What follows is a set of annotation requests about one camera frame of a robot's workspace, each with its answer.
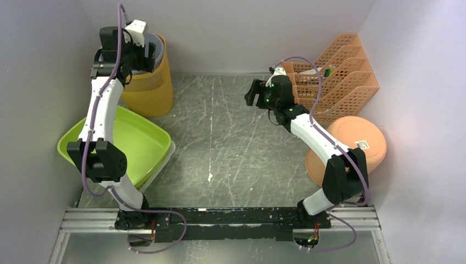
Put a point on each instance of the yellow mesh waste bin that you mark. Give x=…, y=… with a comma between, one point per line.
x=151, y=94

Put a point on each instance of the aluminium rail frame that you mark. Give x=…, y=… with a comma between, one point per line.
x=213, y=167

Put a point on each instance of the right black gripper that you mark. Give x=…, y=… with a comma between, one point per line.
x=257, y=88

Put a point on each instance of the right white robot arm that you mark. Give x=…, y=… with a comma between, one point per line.
x=345, y=168

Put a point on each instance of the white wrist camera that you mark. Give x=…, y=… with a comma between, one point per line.
x=135, y=32
x=277, y=71

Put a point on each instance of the green plastic basin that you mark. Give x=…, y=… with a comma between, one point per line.
x=142, y=145

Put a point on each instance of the orange plastic bucket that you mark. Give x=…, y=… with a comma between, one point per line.
x=354, y=132

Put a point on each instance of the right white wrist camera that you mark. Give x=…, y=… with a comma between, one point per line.
x=277, y=71

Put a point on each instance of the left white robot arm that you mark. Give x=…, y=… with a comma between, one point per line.
x=106, y=90

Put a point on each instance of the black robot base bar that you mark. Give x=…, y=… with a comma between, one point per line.
x=170, y=224

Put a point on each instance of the orange mesh file organizer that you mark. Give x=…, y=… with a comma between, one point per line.
x=348, y=81

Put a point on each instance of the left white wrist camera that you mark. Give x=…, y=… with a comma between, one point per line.
x=135, y=32

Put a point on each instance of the grey plastic bin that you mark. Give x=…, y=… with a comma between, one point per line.
x=160, y=47

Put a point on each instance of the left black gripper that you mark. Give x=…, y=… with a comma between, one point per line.
x=146, y=64

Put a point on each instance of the white plastic basket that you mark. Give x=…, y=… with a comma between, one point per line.
x=165, y=161

